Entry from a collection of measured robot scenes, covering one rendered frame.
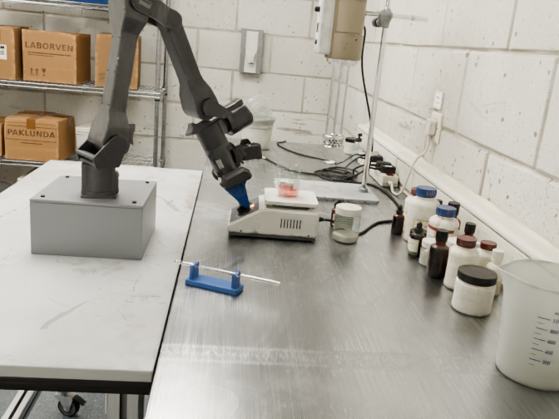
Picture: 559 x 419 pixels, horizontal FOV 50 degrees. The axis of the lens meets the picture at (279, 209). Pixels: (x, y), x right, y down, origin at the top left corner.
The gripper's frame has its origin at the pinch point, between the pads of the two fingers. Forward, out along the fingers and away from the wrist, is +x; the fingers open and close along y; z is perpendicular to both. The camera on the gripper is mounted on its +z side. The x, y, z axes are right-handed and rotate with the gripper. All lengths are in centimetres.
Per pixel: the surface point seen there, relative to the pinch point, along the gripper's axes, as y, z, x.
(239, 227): -3.7, -3.8, 5.8
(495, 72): -5, 65, 2
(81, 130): 227, -43, -23
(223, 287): -32.3, -13.0, 5.6
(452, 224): -19.8, 35.2, 22.9
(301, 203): -6.4, 10.4, 6.8
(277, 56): 233, 80, -11
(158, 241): -6.2, -20.5, -0.7
